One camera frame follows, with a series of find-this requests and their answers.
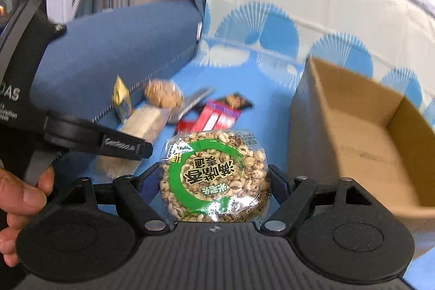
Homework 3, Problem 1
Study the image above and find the yellow wafer snack pack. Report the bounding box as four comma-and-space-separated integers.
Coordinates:
97, 104, 170, 180

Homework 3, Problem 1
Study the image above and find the round puffed grain snack pack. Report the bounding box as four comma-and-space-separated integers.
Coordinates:
159, 130, 271, 222

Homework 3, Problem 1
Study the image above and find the gold small snack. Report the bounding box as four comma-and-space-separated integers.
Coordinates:
111, 76, 133, 123

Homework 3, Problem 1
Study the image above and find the clear bag of small cookies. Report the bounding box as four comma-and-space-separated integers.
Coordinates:
144, 79, 184, 110

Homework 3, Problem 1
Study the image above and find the red snack packet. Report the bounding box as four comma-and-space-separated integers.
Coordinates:
175, 100, 241, 135

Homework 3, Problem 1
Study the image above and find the dark cracker snack packet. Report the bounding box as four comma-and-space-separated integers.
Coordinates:
217, 92, 254, 111

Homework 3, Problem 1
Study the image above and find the person's left hand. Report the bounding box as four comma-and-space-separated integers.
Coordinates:
1, 166, 55, 267

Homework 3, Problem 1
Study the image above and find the blue sofa armrest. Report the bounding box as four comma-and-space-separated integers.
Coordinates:
31, 0, 202, 128

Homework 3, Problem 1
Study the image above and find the brown cardboard box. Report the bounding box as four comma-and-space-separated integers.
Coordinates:
287, 57, 435, 256

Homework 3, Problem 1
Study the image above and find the blue fan-pattern sofa cover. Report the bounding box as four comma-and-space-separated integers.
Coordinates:
54, 0, 435, 290

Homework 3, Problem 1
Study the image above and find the silver foil snack bar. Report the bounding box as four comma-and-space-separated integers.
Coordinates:
167, 87, 215, 125

